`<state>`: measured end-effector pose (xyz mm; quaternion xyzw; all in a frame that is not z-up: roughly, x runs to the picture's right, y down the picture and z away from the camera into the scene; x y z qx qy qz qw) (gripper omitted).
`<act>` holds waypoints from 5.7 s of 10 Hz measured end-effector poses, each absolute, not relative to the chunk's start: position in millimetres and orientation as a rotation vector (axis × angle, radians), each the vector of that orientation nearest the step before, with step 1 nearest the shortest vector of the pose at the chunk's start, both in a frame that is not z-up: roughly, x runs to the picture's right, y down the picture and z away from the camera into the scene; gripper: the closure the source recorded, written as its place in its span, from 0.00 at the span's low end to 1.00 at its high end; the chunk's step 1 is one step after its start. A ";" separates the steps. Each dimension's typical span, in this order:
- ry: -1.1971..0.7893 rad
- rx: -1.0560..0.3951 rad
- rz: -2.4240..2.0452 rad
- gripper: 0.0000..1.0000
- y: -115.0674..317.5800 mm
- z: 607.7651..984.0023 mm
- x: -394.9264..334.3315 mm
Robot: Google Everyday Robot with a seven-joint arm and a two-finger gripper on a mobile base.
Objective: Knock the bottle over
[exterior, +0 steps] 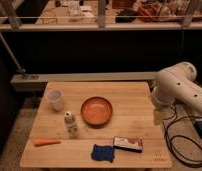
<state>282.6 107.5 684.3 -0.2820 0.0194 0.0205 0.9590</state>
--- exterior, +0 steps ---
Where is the clear plastic bottle white cap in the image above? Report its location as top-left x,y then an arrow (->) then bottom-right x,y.
64,111 -> 79,138

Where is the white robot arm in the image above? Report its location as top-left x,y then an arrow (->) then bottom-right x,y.
151,62 -> 202,125

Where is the blue black device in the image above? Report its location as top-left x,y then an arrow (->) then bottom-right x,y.
194,121 -> 202,139

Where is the small printed box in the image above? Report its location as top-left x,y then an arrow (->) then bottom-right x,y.
113,137 -> 143,153

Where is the orange bowl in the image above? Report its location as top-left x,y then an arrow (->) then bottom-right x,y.
81,97 -> 113,126

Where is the blue sponge cloth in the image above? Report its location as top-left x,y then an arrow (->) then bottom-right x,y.
91,144 -> 115,162

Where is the translucent plastic cup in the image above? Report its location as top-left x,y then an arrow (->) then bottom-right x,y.
46,89 -> 64,112

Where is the orange carrot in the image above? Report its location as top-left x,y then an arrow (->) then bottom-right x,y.
33,138 -> 60,147

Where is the grey metal beam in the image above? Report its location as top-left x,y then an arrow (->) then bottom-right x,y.
10,72 -> 156,92

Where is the diagonal metal rod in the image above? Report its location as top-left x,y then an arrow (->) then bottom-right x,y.
0,31 -> 26,77

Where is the cluttered background shelf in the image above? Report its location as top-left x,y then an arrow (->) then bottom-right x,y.
0,0 -> 202,31

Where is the black cable on floor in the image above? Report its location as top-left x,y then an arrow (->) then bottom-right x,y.
162,104 -> 202,169

